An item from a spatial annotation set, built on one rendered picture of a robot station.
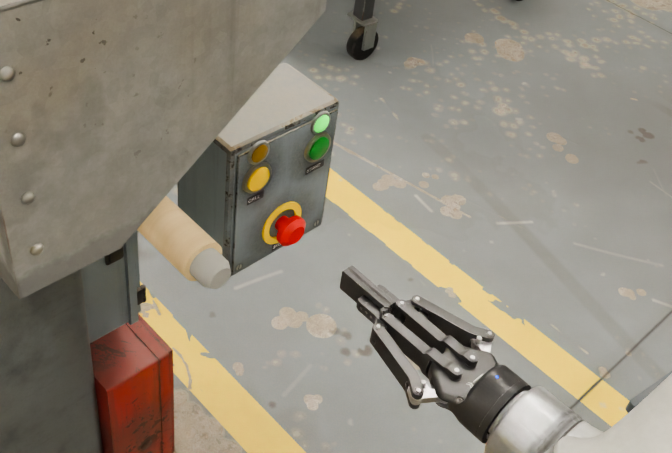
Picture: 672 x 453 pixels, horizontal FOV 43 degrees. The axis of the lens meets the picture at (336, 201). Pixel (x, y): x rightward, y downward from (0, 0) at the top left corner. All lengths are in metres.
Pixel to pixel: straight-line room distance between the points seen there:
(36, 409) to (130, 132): 0.93
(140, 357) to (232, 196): 0.47
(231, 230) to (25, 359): 0.36
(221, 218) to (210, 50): 0.59
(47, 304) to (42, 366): 0.11
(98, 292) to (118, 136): 0.87
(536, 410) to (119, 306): 0.66
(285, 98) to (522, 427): 0.43
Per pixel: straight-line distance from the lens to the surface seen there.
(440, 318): 0.95
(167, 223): 0.60
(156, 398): 1.41
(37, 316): 1.15
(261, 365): 2.10
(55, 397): 1.29
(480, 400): 0.87
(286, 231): 1.00
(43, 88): 0.34
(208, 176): 0.95
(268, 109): 0.95
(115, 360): 1.34
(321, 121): 0.95
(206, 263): 0.58
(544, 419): 0.86
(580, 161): 2.91
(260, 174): 0.93
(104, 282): 1.23
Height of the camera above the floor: 1.69
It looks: 42 degrees down
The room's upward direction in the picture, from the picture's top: 9 degrees clockwise
